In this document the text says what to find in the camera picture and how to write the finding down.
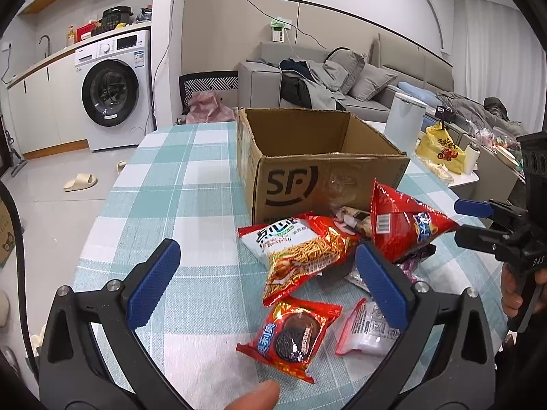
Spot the green white wall device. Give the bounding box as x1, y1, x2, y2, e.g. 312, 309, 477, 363
269, 16, 291, 43

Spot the grey blanket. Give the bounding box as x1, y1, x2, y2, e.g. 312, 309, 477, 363
436, 92, 524, 135

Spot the pink clear snack packet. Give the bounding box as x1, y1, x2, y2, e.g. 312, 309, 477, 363
334, 298, 402, 357

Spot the person's left hand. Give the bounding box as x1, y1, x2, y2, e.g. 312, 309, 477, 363
222, 380, 280, 410

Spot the white coffee table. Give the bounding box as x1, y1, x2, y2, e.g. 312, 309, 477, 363
368, 122, 520, 199

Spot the black pressure cooker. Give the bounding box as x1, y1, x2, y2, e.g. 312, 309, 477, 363
100, 6, 134, 30

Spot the white curtain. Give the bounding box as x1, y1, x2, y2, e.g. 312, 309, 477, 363
464, 0, 547, 133

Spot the black cable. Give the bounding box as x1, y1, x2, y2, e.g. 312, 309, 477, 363
0, 181, 39, 372

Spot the grey jacket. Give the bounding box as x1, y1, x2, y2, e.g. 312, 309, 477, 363
305, 60, 347, 109

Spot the purple snack packet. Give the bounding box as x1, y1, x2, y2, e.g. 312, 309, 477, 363
397, 245, 437, 283

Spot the brown cardboard box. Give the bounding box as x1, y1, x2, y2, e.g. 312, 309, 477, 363
236, 108, 411, 226

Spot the pink plastic bag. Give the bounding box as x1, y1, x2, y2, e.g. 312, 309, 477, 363
186, 91, 237, 124

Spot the person's right hand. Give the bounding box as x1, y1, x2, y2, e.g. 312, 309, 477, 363
500, 260, 547, 321

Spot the patterned chair back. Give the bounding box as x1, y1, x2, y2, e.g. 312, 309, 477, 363
178, 71, 239, 112

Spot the white kitchen cabinet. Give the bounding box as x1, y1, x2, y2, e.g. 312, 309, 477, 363
6, 53, 90, 159

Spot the red cookie packet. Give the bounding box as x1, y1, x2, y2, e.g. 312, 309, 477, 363
236, 296, 343, 384

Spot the yellow plastic bag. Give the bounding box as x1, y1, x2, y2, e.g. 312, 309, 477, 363
416, 122, 467, 175

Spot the red chip bag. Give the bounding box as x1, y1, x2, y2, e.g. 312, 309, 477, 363
370, 178, 460, 264

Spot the white washing machine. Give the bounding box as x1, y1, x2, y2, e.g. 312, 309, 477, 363
77, 30, 155, 151

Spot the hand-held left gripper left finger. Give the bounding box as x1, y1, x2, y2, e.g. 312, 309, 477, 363
38, 239, 189, 410

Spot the red box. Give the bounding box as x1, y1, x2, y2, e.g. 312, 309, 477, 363
77, 21, 103, 41

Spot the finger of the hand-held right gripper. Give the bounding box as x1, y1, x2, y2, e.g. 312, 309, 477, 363
454, 199, 528, 233
454, 223, 520, 262

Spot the white trash bin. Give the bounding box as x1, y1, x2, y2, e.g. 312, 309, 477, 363
385, 92, 428, 148

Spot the red white noodle snack packet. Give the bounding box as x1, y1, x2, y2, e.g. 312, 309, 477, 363
238, 213, 362, 307

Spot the grey pillow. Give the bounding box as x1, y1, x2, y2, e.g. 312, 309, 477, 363
329, 49, 366, 95
348, 63, 398, 102

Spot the dark clothing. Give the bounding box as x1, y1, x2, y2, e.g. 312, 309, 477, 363
280, 59, 312, 105

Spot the teal checkered tablecloth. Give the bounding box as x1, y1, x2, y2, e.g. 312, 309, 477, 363
70, 120, 509, 410

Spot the light blue cushion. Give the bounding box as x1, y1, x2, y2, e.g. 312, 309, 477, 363
397, 82, 441, 107

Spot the white paper roll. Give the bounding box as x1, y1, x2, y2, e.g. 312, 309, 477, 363
464, 144, 481, 175

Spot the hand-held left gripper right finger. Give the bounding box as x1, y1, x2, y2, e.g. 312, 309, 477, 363
342, 243, 498, 410

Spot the grey sofa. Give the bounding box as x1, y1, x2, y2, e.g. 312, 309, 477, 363
238, 34, 526, 137

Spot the clear bag of pastries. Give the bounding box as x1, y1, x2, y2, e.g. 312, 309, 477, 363
419, 157, 454, 186

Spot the clear cracker packet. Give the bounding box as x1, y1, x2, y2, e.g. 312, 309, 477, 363
331, 206, 373, 237

